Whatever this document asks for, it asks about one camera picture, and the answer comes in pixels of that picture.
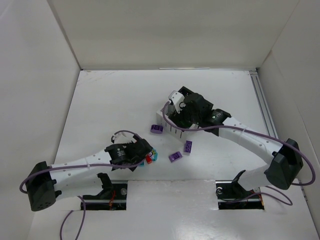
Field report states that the red rectangular lego brick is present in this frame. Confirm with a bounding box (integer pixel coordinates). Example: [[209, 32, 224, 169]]
[[145, 155, 153, 164]]

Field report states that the teal monster face lego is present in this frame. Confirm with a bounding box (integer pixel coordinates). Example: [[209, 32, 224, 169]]
[[150, 149, 158, 162]]

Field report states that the light green lego brick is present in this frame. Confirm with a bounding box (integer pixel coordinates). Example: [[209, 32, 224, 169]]
[[181, 120, 193, 128]]

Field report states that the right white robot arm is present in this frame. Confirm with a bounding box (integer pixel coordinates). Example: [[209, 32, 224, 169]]
[[166, 91, 303, 191]]

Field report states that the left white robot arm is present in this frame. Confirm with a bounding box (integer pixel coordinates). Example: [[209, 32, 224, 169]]
[[20, 137, 153, 212]]

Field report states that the black double bin container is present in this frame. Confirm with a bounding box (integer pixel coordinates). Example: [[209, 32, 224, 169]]
[[178, 86, 214, 113]]

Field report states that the white double bin container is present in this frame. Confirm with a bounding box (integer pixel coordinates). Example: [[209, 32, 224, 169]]
[[156, 100, 196, 143]]

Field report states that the purple round lego brick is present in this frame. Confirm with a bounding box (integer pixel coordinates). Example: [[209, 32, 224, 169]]
[[150, 124, 164, 134]]

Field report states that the purple rectangular lego brick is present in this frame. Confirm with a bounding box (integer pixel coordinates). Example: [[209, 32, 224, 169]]
[[183, 140, 193, 154]]

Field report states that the purple sloped lego brick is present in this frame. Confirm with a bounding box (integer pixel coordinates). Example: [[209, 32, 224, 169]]
[[168, 151, 183, 163]]

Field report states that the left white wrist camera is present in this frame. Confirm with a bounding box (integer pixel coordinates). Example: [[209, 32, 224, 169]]
[[111, 132, 136, 144]]

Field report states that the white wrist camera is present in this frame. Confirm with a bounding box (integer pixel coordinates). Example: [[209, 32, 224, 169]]
[[168, 90, 186, 114], [111, 132, 136, 144]]

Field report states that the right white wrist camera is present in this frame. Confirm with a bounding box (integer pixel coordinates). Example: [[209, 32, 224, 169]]
[[168, 90, 186, 114]]

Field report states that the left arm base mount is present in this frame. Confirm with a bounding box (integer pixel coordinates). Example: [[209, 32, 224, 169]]
[[80, 173, 128, 211]]

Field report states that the aluminium rail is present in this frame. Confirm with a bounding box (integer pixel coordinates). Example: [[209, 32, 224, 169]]
[[249, 70, 278, 138]]

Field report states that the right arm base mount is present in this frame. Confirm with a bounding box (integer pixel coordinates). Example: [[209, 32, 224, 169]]
[[215, 170, 265, 210]]

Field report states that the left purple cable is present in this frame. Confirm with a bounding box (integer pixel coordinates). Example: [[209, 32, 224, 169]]
[[19, 129, 156, 238]]

